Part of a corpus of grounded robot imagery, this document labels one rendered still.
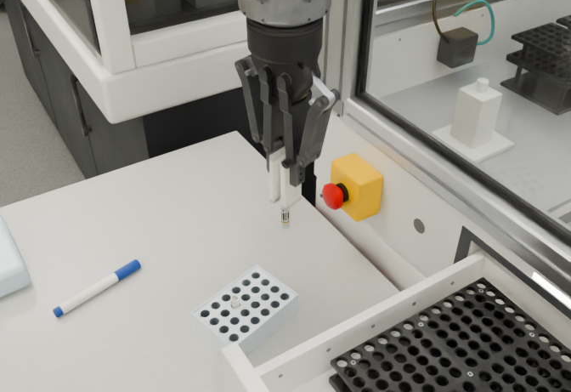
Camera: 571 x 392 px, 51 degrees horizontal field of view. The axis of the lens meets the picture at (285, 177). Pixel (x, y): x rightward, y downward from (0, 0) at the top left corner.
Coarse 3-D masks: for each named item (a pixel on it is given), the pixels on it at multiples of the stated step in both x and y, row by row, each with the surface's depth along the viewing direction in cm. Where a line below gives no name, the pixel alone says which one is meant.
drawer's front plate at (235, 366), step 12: (228, 348) 60; (228, 360) 59; (240, 360) 59; (228, 372) 61; (240, 372) 58; (252, 372) 58; (228, 384) 62; (240, 384) 58; (252, 384) 57; (264, 384) 57
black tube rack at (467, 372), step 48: (480, 288) 70; (384, 336) 65; (432, 336) 65; (480, 336) 65; (528, 336) 65; (336, 384) 63; (384, 384) 64; (432, 384) 60; (480, 384) 60; (528, 384) 60
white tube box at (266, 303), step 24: (240, 288) 84; (264, 288) 84; (288, 288) 83; (192, 312) 80; (216, 312) 80; (240, 312) 81; (264, 312) 82; (288, 312) 83; (216, 336) 77; (240, 336) 77; (264, 336) 80
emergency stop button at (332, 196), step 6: (324, 186) 87; (330, 186) 86; (336, 186) 86; (324, 192) 87; (330, 192) 86; (336, 192) 85; (342, 192) 87; (324, 198) 88; (330, 198) 86; (336, 198) 85; (342, 198) 87; (330, 204) 87; (336, 204) 86
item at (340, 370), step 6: (342, 354) 63; (336, 360) 62; (342, 360) 63; (348, 360) 62; (336, 366) 62; (342, 366) 62; (348, 366) 62; (354, 366) 62; (342, 372) 61; (354, 372) 62; (360, 372) 61; (342, 378) 61; (348, 378) 60; (354, 378) 61; (360, 378) 61; (366, 378) 60; (348, 384) 60; (366, 384) 60; (354, 390) 59; (360, 390) 59; (366, 390) 60; (372, 390) 59
